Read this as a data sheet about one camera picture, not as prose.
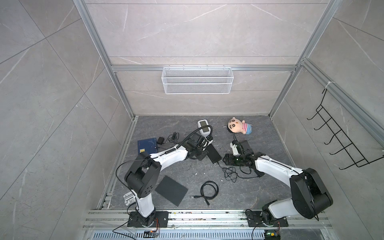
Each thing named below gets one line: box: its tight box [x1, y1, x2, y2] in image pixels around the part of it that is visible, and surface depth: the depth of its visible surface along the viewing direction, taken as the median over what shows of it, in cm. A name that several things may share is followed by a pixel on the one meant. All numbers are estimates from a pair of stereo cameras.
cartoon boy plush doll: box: [227, 117, 253, 135], surface depth 106 cm
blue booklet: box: [137, 137, 158, 155], surface depth 103 cm
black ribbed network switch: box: [205, 143, 222, 164], surface depth 97 cm
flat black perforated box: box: [154, 175, 188, 207], surface depth 84 cm
